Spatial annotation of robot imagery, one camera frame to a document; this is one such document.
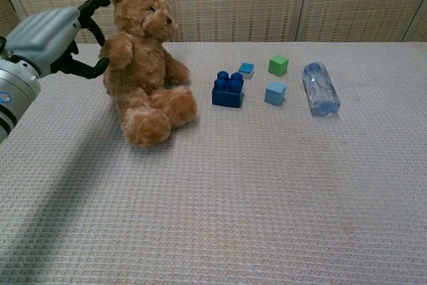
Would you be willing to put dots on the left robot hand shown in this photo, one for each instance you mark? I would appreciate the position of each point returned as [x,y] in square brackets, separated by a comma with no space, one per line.
[56,43]

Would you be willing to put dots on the brown teddy bear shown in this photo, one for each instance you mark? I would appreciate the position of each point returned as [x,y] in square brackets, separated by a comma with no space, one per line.
[146,61]

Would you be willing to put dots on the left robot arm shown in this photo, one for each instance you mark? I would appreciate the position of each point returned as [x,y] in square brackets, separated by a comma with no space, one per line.
[11,94]

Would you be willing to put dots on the dark blue studded building block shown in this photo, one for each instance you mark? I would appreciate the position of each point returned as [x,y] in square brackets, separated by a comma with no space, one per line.
[228,89]

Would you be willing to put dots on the woven bamboo folding screen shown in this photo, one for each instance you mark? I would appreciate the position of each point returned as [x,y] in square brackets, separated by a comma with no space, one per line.
[233,1]

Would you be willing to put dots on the blue-topped white small block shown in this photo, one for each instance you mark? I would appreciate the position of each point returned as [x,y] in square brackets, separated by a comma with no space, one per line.
[246,70]

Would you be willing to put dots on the white woven fringed tablecloth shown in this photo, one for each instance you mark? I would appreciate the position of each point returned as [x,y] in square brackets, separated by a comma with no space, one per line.
[213,171]

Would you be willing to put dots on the green cube block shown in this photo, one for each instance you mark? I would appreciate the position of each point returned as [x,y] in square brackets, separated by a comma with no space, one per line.
[278,65]

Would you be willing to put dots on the light blue cube block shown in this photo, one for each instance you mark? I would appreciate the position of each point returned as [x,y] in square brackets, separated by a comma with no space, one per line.
[275,93]

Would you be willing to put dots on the clear plastic water bottle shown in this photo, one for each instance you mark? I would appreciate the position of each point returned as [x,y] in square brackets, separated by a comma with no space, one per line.
[321,89]

